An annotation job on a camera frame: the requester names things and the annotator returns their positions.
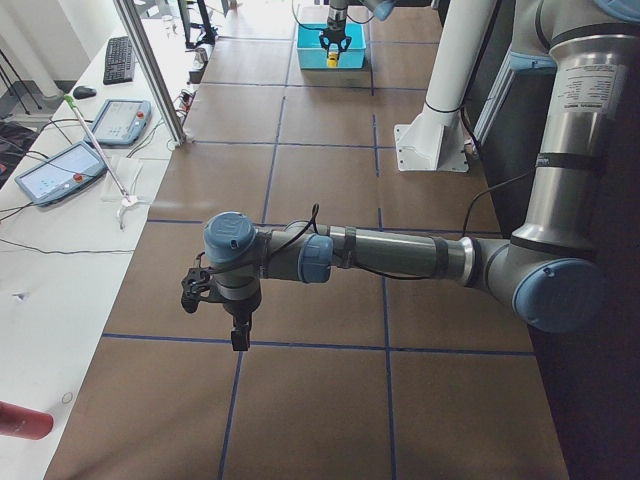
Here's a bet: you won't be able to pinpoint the turquoise plastic bin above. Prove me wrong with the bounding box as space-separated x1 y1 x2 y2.
297 23 366 69

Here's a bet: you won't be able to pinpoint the red cylinder bottle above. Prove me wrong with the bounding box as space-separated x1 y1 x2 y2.
1 402 54 440

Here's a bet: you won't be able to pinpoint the small metal cup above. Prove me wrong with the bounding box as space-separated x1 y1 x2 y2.
194 46 209 64

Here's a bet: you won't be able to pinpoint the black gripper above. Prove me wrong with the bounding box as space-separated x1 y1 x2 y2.
319 22 351 53
223 294 262 351

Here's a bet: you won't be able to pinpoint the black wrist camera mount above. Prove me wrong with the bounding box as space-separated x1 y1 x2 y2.
181 267 219 314

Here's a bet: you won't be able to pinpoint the teach pendant tablet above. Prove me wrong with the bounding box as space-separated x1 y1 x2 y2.
15 141 107 207
90 99 151 148

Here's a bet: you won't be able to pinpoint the far teach pendant tablet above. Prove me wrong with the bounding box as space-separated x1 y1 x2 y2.
90 99 151 148

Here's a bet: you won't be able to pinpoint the aluminium frame post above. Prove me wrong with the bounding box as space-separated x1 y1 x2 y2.
113 0 186 147

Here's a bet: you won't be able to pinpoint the black keyboard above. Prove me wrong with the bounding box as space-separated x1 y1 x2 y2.
103 36 135 85

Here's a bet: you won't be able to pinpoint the near teach pendant tablet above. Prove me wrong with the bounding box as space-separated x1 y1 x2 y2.
15 141 107 207

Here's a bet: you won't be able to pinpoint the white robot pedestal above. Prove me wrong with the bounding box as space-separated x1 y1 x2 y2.
394 0 497 173

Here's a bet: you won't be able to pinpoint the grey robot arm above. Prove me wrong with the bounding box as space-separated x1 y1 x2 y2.
181 1 639 351
319 0 396 54

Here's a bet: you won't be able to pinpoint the grabber stick green handle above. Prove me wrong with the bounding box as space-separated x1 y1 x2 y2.
63 94 143 231

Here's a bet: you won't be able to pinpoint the black computer mouse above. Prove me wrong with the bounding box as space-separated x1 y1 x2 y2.
72 86 97 100

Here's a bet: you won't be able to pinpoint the yellow beetle toy car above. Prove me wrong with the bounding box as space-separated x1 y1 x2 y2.
326 51 340 69

